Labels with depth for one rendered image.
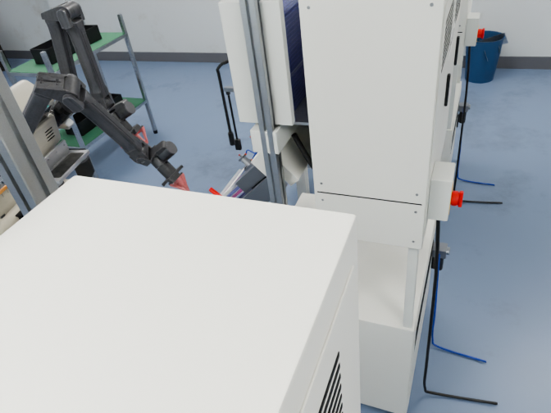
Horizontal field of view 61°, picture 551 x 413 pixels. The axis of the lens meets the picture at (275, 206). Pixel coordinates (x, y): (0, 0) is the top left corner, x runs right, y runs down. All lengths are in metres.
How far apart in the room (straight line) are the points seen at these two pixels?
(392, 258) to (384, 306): 0.26
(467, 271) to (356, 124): 1.75
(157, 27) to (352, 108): 5.39
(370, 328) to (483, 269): 1.25
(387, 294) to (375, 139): 0.75
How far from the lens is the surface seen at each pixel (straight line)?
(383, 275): 1.89
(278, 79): 1.23
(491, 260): 2.94
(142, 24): 6.60
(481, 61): 4.94
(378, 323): 1.73
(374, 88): 1.18
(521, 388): 2.43
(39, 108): 1.73
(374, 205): 1.36
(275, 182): 1.37
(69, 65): 2.16
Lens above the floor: 1.97
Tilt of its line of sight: 37 degrees down
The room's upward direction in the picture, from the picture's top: 9 degrees counter-clockwise
